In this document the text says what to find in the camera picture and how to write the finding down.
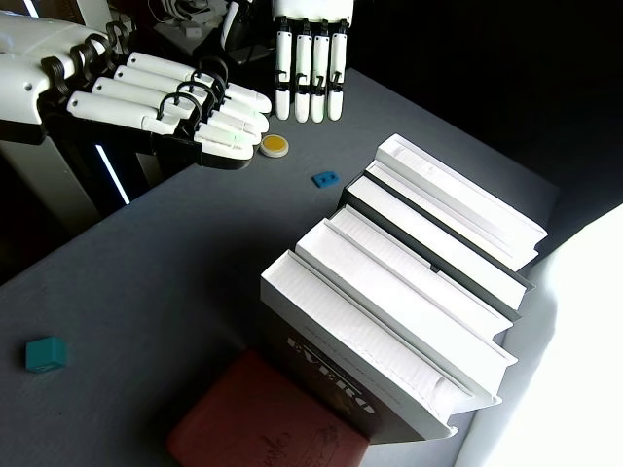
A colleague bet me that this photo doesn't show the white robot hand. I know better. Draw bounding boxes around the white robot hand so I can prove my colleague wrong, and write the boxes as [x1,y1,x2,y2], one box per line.
[272,0,354,124]
[0,12,273,171]

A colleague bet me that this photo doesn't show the white hardcover book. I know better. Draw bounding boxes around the white hardcover book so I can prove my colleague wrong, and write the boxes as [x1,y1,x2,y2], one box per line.
[295,218,518,396]

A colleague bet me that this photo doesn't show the black and white device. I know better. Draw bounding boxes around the black and white device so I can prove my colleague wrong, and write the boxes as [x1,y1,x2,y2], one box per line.
[221,0,272,67]

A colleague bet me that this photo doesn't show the white column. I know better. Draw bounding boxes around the white column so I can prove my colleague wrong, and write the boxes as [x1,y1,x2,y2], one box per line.
[77,0,111,28]

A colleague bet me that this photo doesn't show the beige cabinet panel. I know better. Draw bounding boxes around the beige cabinet panel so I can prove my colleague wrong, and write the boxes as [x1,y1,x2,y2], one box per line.
[0,139,106,230]

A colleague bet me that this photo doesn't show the yellow disc with white rim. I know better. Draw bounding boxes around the yellow disc with white rim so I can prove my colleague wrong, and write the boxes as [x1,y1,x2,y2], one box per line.
[258,134,291,159]

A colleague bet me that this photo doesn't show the white light strip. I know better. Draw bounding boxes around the white light strip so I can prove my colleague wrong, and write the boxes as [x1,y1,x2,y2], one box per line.
[21,0,131,206]

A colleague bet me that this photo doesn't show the grey table cloth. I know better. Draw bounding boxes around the grey table cloth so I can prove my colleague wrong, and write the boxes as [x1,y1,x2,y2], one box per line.
[0,67,561,467]

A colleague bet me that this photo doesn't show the thick white book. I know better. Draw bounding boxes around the thick white book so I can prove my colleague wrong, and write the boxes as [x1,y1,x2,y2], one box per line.
[364,133,549,272]

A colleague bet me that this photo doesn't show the teal cube block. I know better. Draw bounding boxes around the teal cube block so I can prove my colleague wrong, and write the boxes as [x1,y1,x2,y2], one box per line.
[24,335,68,375]

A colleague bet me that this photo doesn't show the book with black printed cover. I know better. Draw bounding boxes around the book with black printed cover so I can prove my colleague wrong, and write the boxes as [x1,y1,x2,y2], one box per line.
[260,250,502,445]

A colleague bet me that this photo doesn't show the red flat book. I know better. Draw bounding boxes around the red flat book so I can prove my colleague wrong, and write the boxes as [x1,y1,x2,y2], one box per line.
[165,349,371,467]

